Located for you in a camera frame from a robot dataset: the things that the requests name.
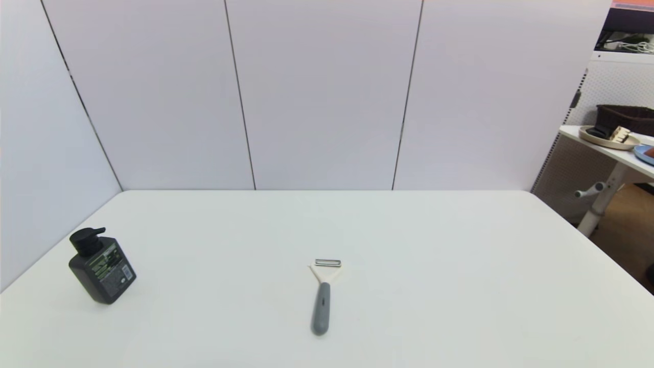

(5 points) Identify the white cable bundle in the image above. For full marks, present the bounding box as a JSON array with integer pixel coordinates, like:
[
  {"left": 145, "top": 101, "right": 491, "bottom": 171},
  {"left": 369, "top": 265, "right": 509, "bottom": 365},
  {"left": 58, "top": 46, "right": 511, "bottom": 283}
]
[{"left": 615, "top": 40, "right": 654, "bottom": 54}]

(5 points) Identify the beige round plate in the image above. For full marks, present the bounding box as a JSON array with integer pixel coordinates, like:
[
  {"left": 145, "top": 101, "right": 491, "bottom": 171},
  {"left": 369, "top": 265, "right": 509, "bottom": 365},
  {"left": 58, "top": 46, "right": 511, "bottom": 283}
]
[{"left": 578, "top": 125, "right": 641, "bottom": 151}]

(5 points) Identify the white pegboard panel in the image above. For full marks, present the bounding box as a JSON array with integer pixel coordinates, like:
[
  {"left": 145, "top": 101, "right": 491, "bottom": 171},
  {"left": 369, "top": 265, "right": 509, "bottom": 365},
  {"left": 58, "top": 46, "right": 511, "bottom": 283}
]
[{"left": 530, "top": 51, "right": 654, "bottom": 226}]

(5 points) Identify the white side table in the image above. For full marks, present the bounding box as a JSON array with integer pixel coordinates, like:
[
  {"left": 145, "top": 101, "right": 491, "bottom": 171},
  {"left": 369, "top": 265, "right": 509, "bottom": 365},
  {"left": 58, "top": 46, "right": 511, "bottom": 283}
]
[{"left": 559, "top": 125, "right": 654, "bottom": 237}]

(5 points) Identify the grey handled white peeler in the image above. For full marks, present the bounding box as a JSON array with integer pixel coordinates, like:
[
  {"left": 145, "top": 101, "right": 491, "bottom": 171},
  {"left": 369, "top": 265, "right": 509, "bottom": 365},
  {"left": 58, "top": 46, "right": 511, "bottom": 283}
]
[{"left": 308, "top": 259, "right": 342, "bottom": 337}]

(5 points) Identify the dark grey pump bottle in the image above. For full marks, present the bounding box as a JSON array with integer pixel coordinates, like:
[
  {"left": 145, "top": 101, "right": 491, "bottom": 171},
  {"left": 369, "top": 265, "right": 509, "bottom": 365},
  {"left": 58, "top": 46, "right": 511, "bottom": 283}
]
[{"left": 68, "top": 227, "right": 137, "bottom": 305}]

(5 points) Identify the black woven basket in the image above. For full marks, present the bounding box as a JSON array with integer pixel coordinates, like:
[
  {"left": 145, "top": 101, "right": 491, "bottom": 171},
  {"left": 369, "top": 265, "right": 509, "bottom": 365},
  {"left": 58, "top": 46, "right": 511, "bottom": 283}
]
[{"left": 596, "top": 104, "right": 654, "bottom": 137}]

